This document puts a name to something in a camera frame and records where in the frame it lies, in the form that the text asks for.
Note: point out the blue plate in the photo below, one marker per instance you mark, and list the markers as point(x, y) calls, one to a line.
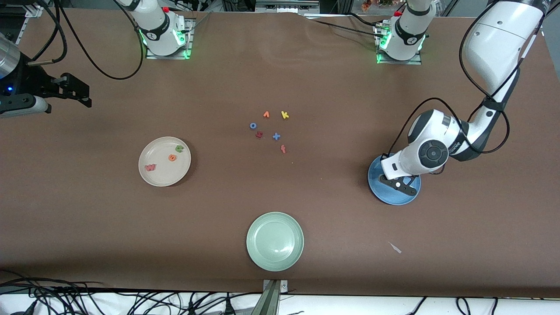
point(393, 199)

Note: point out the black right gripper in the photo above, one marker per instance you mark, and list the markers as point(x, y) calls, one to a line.
point(38, 84)

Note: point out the aluminium table frame rail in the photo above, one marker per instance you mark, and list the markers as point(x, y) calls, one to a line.
point(33, 11)

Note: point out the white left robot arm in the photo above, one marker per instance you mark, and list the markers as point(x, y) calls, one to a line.
point(494, 39)

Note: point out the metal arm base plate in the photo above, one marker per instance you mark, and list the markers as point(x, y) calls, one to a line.
point(166, 57)
point(400, 62)

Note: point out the small white paper scrap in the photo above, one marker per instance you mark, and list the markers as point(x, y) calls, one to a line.
point(396, 248)

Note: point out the metal table edge bracket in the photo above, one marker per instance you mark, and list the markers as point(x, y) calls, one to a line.
point(274, 302)

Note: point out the red foam letter w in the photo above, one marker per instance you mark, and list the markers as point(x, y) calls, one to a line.
point(150, 168)

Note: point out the beige brown plate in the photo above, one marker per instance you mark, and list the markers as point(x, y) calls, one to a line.
point(162, 177)

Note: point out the pale green plate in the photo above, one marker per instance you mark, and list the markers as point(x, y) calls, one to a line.
point(274, 241)

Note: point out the green foam letter n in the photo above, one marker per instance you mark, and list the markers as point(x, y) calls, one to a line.
point(176, 148)

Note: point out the orange brown object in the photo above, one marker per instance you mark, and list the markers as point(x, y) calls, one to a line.
point(366, 4)

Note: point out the metal frame structure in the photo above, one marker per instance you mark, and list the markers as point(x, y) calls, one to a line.
point(284, 6)

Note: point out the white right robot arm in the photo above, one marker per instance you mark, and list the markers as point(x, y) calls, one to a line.
point(157, 30)

